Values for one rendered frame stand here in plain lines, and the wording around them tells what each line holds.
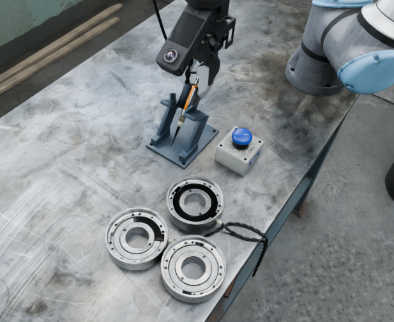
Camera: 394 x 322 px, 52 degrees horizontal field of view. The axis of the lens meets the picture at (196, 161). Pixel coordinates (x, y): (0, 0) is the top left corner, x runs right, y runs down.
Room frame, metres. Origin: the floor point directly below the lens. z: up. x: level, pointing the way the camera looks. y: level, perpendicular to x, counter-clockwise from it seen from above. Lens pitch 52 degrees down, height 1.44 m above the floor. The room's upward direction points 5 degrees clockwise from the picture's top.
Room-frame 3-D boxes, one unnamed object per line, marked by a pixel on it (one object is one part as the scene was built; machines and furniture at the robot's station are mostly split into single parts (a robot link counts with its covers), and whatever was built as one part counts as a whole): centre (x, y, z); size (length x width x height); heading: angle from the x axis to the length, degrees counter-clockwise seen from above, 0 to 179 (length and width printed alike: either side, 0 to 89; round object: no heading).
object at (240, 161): (0.53, -0.09, 0.82); 0.08 x 0.07 x 0.05; 148
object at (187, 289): (0.27, -0.01, 0.82); 0.08 x 0.08 x 0.02
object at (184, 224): (0.39, 0.00, 0.82); 0.10 x 0.10 x 0.04
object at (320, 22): (0.81, -0.28, 0.97); 0.13 x 0.12 x 0.14; 14
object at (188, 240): (0.27, -0.01, 0.82); 0.10 x 0.10 x 0.04
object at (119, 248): (0.31, 0.09, 0.82); 0.08 x 0.08 x 0.02
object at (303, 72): (0.81, -0.28, 0.85); 0.15 x 0.15 x 0.10
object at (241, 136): (0.52, -0.08, 0.85); 0.04 x 0.04 x 0.05
